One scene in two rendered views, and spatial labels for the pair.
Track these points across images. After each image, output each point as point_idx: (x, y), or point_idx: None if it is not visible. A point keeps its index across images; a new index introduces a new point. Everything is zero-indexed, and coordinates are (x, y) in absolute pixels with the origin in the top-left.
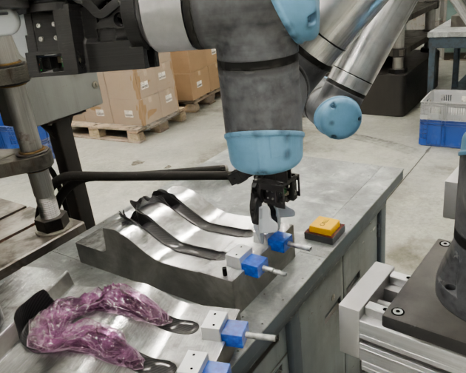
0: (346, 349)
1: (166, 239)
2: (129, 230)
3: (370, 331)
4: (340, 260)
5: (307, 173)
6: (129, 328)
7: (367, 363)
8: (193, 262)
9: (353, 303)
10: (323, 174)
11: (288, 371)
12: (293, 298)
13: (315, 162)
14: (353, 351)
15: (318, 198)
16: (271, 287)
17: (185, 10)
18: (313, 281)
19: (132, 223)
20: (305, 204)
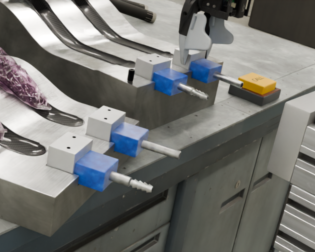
0: (276, 168)
1: (61, 34)
2: (18, 7)
3: None
4: (258, 143)
5: (242, 40)
6: None
7: (300, 188)
8: (91, 61)
9: (304, 105)
10: (261, 45)
11: (164, 246)
12: (202, 141)
13: (253, 33)
14: (285, 170)
15: (251, 63)
16: (178, 123)
17: None
18: (230, 136)
19: (24, 2)
20: (235, 65)
